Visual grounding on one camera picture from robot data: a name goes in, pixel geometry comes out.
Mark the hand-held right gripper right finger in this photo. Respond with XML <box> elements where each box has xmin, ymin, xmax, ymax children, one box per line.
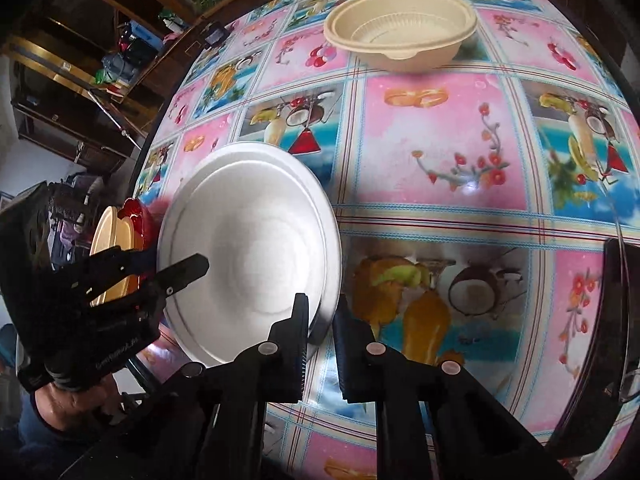
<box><xmin>332</xmin><ymin>305</ymin><xmax>571</xmax><ymax>480</ymax></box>

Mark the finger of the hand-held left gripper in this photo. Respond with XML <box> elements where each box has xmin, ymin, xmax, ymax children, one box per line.
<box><xmin>134</xmin><ymin>253</ymin><xmax>210</xmax><ymax>327</ymax></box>
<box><xmin>81</xmin><ymin>246</ymin><xmax>162</xmax><ymax>307</ymax></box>

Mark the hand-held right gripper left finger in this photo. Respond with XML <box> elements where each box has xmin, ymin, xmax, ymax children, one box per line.
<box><xmin>60</xmin><ymin>293</ymin><xmax>311</xmax><ymax>480</ymax></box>

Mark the beige plastic bowl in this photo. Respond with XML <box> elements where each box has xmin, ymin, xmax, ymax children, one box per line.
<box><xmin>323</xmin><ymin>0</ymin><xmax>479</xmax><ymax>74</ymax></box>
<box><xmin>89</xmin><ymin>205</ymin><xmax>148</xmax><ymax>307</ymax></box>

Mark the red gold-rimmed scalloped plate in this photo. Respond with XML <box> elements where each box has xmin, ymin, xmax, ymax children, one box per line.
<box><xmin>117</xmin><ymin>197</ymin><xmax>157</xmax><ymax>281</ymax></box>

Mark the white paper plate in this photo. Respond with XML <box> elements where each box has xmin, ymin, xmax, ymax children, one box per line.
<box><xmin>156</xmin><ymin>142</ymin><xmax>333</xmax><ymax>368</ymax></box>

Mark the person's left forearm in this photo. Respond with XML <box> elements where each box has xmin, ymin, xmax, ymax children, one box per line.
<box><xmin>15</xmin><ymin>407</ymin><xmax>108</xmax><ymax>466</ymax></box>

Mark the person's left hand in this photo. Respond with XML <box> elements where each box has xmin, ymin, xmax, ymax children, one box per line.
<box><xmin>31</xmin><ymin>379</ymin><xmax>126</xmax><ymax>432</ymax></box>

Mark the mop with metal pole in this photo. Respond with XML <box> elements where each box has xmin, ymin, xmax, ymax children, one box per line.
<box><xmin>89</xmin><ymin>89</ymin><xmax>144</xmax><ymax>149</ymax></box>

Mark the wooden cabinet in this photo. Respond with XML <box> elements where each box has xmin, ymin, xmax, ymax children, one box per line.
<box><xmin>0</xmin><ymin>0</ymin><xmax>201</xmax><ymax>176</ymax></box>

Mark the grey-blue pot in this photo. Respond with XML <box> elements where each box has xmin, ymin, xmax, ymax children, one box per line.
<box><xmin>102</xmin><ymin>52</ymin><xmax>138</xmax><ymax>84</ymax></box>

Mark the black kettle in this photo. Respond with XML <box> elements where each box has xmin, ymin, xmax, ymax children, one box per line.
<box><xmin>117</xmin><ymin>35</ymin><xmax>156</xmax><ymax>62</ymax></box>

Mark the blue bottle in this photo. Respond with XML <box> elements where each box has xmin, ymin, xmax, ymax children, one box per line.
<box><xmin>127</xmin><ymin>22</ymin><xmax>161</xmax><ymax>44</ymax></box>

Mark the black glossy object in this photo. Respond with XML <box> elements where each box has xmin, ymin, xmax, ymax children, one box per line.
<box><xmin>597</xmin><ymin>239</ymin><xmax>640</xmax><ymax>411</ymax></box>

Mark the thin wire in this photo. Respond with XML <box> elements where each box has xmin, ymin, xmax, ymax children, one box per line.
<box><xmin>545</xmin><ymin>145</ymin><xmax>627</xmax><ymax>261</ymax></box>

